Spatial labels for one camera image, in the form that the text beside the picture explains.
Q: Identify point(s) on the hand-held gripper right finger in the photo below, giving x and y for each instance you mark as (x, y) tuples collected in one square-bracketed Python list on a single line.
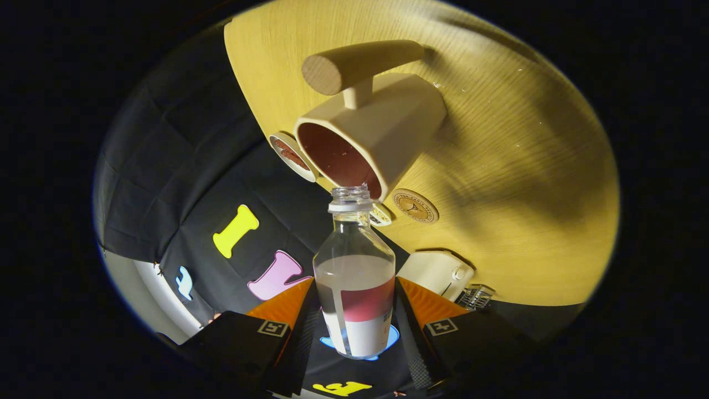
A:
[(415, 343)]

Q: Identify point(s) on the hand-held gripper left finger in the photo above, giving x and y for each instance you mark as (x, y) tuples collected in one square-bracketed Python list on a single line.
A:
[(296, 349)]

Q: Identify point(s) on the clear juice bottle red label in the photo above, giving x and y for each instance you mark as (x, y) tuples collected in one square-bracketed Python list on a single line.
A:
[(354, 271)]

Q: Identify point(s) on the round wooden coaster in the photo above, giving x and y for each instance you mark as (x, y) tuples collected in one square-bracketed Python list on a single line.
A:
[(415, 206)]

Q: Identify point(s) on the white toaster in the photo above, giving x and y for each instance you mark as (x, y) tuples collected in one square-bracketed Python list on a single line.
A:
[(432, 271)]

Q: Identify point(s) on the small white dish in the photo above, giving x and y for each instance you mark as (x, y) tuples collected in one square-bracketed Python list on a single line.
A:
[(382, 217)]

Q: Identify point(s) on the red meat piece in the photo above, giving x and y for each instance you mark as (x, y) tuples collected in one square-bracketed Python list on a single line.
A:
[(299, 162), (282, 146)]

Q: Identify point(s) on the white round plate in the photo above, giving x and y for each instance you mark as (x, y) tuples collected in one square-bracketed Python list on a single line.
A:
[(279, 158)]

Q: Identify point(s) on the wooden table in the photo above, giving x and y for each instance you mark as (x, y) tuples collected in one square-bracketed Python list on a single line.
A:
[(526, 166)]

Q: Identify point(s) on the black backdrop cloth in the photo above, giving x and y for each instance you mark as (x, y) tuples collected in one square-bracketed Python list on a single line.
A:
[(183, 166)]

